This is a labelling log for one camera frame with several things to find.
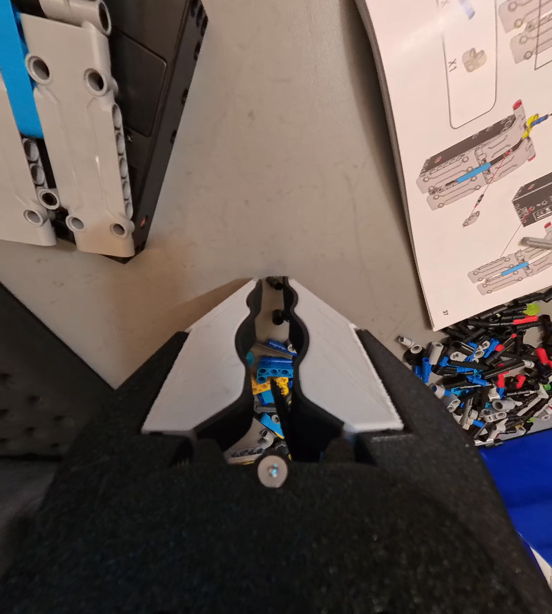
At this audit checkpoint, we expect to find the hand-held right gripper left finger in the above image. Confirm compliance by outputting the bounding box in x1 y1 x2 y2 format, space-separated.
141 278 263 437

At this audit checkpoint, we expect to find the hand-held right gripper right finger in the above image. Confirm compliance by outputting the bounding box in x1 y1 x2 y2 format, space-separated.
283 277 405 435

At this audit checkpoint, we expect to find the blue plastic bin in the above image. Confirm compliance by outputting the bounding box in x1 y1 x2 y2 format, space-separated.
477 422 552 614

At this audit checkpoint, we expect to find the grey black toy brick assembly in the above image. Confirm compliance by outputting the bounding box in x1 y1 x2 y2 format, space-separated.
0 0 209 264

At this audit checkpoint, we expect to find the pile of small toy pieces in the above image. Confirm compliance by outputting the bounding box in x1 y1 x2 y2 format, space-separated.
223 280 552 466

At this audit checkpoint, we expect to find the instruction booklet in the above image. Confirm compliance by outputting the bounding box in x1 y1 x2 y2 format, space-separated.
355 0 552 333

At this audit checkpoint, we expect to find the black dimpled pad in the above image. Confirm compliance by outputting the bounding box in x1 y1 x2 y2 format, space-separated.
0 254 118 456

